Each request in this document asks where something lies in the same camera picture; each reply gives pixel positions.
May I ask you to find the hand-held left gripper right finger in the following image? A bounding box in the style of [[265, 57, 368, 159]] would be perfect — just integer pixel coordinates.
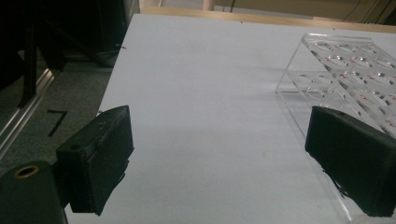
[[304, 105, 396, 218]]

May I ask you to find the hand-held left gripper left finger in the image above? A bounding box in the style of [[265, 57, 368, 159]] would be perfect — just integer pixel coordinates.
[[55, 105, 135, 217]]

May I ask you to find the clear acrylic tube rack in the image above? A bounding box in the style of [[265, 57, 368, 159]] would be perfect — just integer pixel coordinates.
[[275, 32, 396, 223]]

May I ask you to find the black metal stand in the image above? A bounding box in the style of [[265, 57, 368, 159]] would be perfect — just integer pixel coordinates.
[[18, 24, 39, 109]]

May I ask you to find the beige wooden cabinet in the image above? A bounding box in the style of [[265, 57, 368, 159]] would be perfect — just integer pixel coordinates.
[[202, 0, 396, 25]]

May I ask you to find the wooden table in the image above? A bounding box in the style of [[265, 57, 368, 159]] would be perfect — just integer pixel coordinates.
[[139, 6, 396, 35]]

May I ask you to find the aluminium floor rail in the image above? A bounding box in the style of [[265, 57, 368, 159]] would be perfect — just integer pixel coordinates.
[[0, 68, 61, 161]]

